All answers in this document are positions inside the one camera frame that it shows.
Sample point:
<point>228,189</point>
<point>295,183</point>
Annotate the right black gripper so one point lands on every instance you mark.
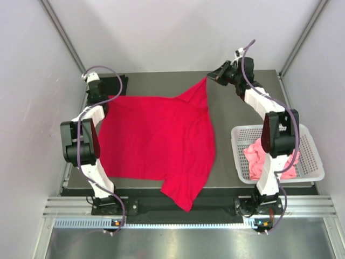
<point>217,74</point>

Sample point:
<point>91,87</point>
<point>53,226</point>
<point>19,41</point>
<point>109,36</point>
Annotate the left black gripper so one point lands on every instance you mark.
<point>105,95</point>

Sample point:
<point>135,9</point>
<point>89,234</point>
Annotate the red polo t shirt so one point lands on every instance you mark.
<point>163,139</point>

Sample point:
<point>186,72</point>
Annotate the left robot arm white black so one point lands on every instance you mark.
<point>81,147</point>

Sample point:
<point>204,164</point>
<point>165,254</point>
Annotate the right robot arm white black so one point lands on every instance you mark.
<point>280,133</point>

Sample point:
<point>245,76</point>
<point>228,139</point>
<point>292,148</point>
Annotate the folded black t shirt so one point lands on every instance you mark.
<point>112,84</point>

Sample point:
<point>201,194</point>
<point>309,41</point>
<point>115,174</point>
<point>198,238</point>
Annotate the pink crumpled t shirt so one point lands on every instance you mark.
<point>255,156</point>

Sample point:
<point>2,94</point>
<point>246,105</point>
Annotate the white perforated plastic basket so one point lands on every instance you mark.
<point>309,167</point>

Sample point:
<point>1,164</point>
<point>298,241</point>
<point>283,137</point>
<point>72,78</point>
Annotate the left aluminium corner post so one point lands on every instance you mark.
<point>58,26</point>

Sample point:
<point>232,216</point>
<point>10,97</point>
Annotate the aluminium corner post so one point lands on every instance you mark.
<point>307,29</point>
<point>58,26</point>

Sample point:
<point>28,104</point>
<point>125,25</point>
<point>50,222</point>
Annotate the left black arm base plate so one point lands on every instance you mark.
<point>126,206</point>

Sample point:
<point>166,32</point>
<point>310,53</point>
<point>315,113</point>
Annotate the right aluminium corner post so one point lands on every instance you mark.
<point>307,29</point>

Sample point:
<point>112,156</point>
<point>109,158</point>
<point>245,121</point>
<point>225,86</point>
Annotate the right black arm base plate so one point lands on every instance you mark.
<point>246,206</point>

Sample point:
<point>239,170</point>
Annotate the slotted grey cable duct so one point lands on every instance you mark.
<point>108,223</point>

